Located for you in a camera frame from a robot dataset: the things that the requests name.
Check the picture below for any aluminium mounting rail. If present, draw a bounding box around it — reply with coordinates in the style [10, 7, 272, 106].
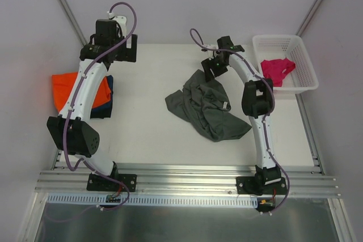
[35, 162, 343, 198]

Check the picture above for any white slotted cable duct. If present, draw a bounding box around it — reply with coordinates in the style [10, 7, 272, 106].
[47, 193, 258, 209]

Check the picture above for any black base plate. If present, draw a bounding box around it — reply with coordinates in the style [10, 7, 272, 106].
[235, 176, 288, 196]
[86, 173, 137, 192]

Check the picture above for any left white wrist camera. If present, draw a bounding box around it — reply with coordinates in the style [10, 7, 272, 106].
[107, 11, 128, 37]

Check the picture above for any right aluminium frame post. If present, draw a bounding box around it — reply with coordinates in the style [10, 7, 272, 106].
[296, 0, 324, 37]

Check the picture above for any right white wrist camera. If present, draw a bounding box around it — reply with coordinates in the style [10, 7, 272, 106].
[202, 44, 219, 60]

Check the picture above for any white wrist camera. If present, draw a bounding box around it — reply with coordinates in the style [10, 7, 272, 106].
[107, 11, 128, 37]
[202, 44, 219, 60]

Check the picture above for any grey t shirt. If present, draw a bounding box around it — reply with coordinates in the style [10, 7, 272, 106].
[165, 70, 252, 142]

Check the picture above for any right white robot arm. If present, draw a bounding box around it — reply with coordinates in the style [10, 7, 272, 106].
[201, 36, 281, 194]

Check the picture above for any orange folded t shirt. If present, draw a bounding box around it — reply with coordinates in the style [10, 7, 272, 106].
[52, 73, 111, 112]

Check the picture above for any aluminium frame post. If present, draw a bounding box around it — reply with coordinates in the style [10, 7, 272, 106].
[296, 0, 324, 37]
[57, 0, 87, 46]

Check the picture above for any left aluminium frame post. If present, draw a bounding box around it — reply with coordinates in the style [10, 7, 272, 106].
[57, 0, 87, 46]

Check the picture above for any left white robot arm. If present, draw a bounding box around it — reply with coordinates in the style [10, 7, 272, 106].
[47, 15, 138, 190]

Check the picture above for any navy folded t shirt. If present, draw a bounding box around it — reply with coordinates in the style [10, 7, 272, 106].
[90, 75, 114, 119]

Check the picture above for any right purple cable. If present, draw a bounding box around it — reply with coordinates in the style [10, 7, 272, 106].
[189, 28, 292, 216]

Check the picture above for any white plastic basket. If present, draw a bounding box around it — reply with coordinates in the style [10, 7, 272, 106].
[252, 35, 319, 95]

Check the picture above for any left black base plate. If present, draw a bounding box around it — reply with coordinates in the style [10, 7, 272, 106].
[86, 173, 137, 192]

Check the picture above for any purple cable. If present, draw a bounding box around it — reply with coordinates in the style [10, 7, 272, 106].
[42, 2, 138, 223]
[189, 28, 292, 216]

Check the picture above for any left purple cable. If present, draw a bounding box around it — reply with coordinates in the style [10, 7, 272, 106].
[42, 2, 138, 223]

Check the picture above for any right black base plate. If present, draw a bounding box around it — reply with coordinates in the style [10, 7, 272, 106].
[235, 176, 288, 196]

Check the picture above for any magenta t shirt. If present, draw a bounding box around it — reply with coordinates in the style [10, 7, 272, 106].
[260, 58, 296, 87]

